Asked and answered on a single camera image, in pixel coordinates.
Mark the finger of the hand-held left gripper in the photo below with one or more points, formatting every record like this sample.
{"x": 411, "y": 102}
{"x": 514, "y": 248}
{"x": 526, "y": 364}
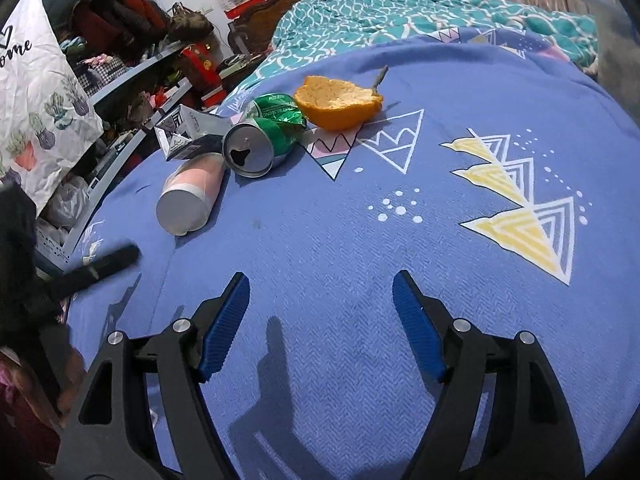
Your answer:
{"x": 100, "y": 262}

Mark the red gift box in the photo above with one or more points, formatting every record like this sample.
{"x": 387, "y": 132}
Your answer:
{"x": 200, "y": 67}

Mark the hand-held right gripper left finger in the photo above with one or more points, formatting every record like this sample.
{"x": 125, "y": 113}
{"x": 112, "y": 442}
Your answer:
{"x": 225, "y": 325}

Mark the white cactus print cloth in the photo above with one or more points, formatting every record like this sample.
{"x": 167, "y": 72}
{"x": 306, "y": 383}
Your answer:
{"x": 40, "y": 110}

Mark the crushed green can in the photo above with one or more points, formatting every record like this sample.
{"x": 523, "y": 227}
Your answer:
{"x": 260, "y": 150}

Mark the brown handbag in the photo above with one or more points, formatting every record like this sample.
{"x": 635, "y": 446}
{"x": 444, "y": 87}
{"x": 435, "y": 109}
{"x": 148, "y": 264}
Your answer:
{"x": 192, "y": 25}

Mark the black white small carton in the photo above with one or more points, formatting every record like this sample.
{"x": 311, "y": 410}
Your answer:
{"x": 180, "y": 135}

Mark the grey metal shelf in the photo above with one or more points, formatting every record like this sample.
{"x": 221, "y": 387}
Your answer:
{"x": 145, "y": 65}

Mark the blue printed blanket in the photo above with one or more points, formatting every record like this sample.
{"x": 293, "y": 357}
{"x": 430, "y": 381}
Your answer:
{"x": 350, "y": 210}

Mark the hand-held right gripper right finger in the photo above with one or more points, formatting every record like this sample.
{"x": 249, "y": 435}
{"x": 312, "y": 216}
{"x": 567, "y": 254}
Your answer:
{"x": 417, "y": 325}

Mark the dark wooden nightstand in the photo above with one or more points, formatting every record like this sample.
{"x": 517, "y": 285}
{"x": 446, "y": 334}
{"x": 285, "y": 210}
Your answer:
{"x": 237, "y": 67}

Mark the dark red clothes pile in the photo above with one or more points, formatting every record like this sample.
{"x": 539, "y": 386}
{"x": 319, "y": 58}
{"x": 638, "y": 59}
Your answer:
{"x": 120, "y": 15}

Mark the pink paper cup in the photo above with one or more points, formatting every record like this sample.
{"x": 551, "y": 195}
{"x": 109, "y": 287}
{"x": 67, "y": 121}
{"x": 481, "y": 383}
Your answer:
{"x": 192, "y": 185}

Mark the large orange peel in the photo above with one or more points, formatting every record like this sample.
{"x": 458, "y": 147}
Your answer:
{"x": 335, "y": 105}

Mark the teal patterned quilt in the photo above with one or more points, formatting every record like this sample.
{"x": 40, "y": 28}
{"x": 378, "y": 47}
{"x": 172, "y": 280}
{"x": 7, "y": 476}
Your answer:
{"x": 400, "y": 10}

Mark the white plastic bag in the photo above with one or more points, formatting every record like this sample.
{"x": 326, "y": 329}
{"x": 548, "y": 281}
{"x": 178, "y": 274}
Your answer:
{"x": 65, "y": 205}

